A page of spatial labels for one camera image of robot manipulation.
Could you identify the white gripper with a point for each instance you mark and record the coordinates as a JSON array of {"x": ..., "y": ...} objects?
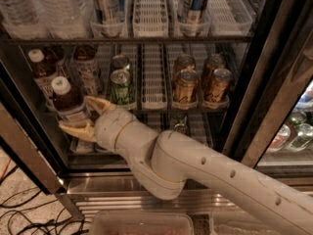
[{"x": 109, "y": 126}]

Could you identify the tea bottle blue label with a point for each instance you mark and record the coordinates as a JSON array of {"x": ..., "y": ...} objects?
[{"x": 69, "y": 102}]

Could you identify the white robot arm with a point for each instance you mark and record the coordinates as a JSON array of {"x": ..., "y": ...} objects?
[{"x": 163, "y": 161}]

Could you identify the open fridge door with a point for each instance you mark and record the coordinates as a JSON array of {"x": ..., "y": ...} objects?
[{"x": 16, "y": 140}]

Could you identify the tea bottle white label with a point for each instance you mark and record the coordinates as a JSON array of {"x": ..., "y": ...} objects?
[{"x": 46, "y": 65}]

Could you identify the right clear water bottle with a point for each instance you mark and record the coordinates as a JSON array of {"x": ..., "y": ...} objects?
[{"x": 66, "y": 18}]

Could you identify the clear water bottle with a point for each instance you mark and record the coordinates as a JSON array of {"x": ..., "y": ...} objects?
[
  {"x": 21, "y": 20},
  {"x": 66, "y": 18}
]

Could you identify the left clear water bottle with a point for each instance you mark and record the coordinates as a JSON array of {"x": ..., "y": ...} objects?
[{"x": 21, "y": 20}]

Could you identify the green can right fridge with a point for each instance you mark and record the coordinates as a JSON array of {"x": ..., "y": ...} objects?
[{"x": 303, "y": 137}]

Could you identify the front green soda can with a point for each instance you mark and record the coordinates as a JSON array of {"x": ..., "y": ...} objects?
[{"x": 122, "y": 87}]

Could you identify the rear silver can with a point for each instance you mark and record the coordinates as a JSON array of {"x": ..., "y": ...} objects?
[{"x": 178, "y": 117}]

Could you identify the silver can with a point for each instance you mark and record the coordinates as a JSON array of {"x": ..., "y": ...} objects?
[
  {"x": 182, "y": 128},
  {"x": 178, "y": 117}
]

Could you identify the empty white middle tray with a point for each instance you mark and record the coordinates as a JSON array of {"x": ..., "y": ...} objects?
[{"x": 154, "y": 95}]

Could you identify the empty white tray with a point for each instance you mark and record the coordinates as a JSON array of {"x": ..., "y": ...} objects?
[
  {"x": 154, "y": 95},
  {"x": 150, "y": 18}
]

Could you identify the front silver can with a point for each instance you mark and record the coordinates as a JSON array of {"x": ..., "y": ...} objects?
[{"x": 182, "y": 128}]

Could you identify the front left orange can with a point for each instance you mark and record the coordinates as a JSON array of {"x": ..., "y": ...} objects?
[{"x": 185, "y": 87}]

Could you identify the orange can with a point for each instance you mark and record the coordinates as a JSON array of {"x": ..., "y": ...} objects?
[
  {"x": 185, "y": 87},
  {"x": 213, "y": 62},
  {"x": 184, "y": 62},
  {"x": 218, "y": 86}
]

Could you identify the rear left orange can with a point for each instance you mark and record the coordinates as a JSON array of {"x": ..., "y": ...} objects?
[{"x": 184, "y": 62}]

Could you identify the left tall blue can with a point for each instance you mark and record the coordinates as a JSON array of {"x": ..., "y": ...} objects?
[{"x": 110, "y": 16}]

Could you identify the tall blue can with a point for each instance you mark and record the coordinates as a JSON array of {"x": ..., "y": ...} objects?
[
  {"x": 192, "y": 17},
  {"x": 110, "y": 16}
]

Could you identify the front right orange can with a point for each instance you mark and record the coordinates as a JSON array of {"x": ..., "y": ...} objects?
[{"x": 218, "y": 86}]

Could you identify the empty white top tray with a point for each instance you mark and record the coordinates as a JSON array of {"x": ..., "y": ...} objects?
[{"x": 150, "y": 18}]

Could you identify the rear right orange can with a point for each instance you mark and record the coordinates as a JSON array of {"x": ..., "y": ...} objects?
[{"x": 213, "y": 62}]

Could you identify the right tall blue can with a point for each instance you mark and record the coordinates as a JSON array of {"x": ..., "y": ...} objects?
[{"x": 192, "y": 17}]

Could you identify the right clear plastic bin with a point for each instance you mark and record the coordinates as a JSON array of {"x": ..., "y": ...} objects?
[{"x": 237, "y": 223}]

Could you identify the red white can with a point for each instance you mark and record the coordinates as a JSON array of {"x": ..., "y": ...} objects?
[{"x": 279, "y": 140}]

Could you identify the middle wire shelf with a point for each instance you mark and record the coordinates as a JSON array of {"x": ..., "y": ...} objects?
[{"x": 163, "y": 111}]

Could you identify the wire shelf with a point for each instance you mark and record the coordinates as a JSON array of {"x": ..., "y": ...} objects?
[
  {"x": 5, "y": 40},
  {"x": 163, "y": 111}
]

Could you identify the top wire shelf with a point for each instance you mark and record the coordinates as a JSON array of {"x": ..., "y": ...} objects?
[{"x": 5, "y": 40}]

